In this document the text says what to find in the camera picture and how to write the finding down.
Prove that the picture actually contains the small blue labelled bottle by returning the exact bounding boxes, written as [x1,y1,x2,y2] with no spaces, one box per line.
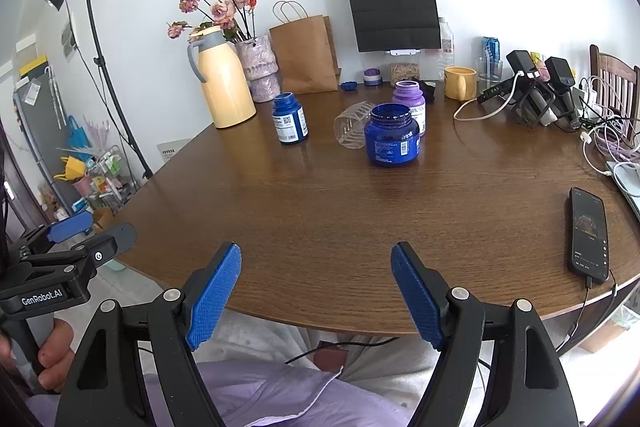
[272,92,308,144]

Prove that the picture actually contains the clear ribbed plastic cup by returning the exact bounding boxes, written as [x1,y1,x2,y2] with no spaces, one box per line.
[333,101,374,150]

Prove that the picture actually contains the person's left hand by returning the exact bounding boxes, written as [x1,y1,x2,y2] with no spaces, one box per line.
[0,315,76,396]

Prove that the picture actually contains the cardboard box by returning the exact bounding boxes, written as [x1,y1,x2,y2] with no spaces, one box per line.
[92,207,114,233]

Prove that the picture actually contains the white leaning board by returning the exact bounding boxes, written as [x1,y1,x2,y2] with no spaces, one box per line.
[157,139,190,162]

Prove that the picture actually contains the black smartphone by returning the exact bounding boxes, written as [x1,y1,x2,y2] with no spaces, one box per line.
[568,186,610,284]

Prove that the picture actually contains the yellow thermos jug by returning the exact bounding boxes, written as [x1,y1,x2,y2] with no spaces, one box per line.
[188,26,256,129]

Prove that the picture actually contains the grey laptop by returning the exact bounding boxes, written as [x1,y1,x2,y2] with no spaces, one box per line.
[606,161,640,220]

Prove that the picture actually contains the pink textured vase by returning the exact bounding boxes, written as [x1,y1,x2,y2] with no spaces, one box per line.
[235,35,281,103]

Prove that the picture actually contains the dried pink flowers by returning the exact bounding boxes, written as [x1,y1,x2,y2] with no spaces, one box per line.
[166,0,257,43]

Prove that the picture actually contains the wide blue jar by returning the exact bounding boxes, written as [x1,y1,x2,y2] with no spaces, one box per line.
[364,103,420,167]

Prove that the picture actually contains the black charging devices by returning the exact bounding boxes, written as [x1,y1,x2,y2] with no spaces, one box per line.
[477,50,582,132]

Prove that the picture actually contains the brown paper bag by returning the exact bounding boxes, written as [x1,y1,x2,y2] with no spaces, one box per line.
[269,0,341,94]

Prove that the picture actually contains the yellow mug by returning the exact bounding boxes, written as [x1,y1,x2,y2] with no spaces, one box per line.
[444,66,477,102]

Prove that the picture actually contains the black gloves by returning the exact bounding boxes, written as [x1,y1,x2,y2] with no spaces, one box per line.
[418,80,444,104]

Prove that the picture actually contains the blue bottle cap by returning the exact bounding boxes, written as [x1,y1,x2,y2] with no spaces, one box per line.
[340,81,358,91]

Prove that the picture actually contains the wooden chair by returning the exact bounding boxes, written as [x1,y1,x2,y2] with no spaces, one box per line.
[589,44,639,118]

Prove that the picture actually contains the purple labelled bottle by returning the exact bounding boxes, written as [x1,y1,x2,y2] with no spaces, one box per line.
[393,79,426,135]

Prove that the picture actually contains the clear drinking glass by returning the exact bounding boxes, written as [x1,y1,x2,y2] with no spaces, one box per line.
[475,55,503,93]

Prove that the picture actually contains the purple white lid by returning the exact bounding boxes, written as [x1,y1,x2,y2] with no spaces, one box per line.
[363,68,383,87]

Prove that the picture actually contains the jar of grains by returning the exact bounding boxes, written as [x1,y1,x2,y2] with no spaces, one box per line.
[390,63,420,86]

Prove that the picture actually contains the blue drink can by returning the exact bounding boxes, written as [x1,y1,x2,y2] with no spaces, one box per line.
[482,37,501,64]

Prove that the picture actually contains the clear plastic water bottle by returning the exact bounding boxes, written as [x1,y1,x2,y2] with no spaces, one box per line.
[438,17,454,80]

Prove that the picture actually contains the wire storage rack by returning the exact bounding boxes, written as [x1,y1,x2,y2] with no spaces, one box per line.
[53,145,139,213]

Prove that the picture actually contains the white cable bundle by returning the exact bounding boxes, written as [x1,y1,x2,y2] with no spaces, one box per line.
[577,76,640,188]

